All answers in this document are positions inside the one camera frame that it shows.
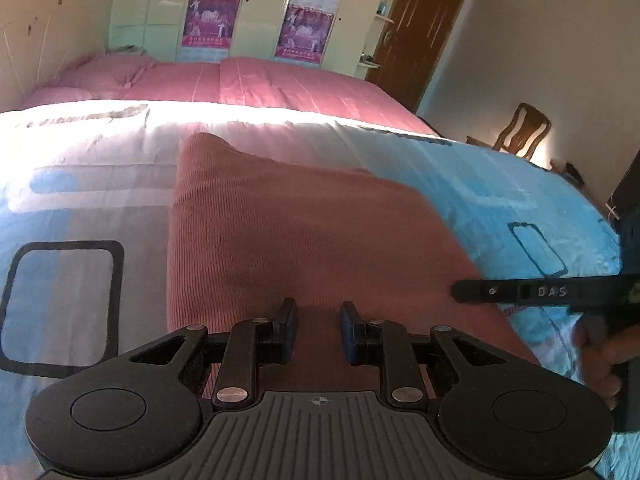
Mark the pink ribbed garment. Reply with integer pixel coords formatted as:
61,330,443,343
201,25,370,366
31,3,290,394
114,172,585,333
167,133,533,391

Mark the lower right purple poster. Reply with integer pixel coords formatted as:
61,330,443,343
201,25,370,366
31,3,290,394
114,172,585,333
273,4,334,66

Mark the pink pillow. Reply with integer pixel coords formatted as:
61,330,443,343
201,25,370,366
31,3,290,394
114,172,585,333
21,53,160,110

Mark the blue patterned bed sheet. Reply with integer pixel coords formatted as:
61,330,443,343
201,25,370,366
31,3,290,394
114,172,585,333
1,101,620,479

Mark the brown wooden door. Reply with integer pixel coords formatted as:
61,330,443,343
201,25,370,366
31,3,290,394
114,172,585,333
367,0,464,112

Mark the right hand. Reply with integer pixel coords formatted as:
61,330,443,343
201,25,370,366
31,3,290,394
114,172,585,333
574,314,622,410

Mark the cream glossy wardrobe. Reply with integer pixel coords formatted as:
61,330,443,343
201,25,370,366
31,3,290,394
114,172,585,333
108,0,390,76

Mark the purple poster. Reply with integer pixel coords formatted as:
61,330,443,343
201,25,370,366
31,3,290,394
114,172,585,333
181,0,241,49
273,4,334,66

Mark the cream round headboard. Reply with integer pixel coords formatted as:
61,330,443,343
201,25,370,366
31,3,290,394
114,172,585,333
1,0,113,112

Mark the wooden chair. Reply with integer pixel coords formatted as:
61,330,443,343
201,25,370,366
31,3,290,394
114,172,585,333
465,102,552,162

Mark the lower left purple poster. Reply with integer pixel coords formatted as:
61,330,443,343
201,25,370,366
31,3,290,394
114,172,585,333
181,0,241,49

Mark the pink quilt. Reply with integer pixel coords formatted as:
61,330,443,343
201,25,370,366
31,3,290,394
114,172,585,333
19,52,444,137

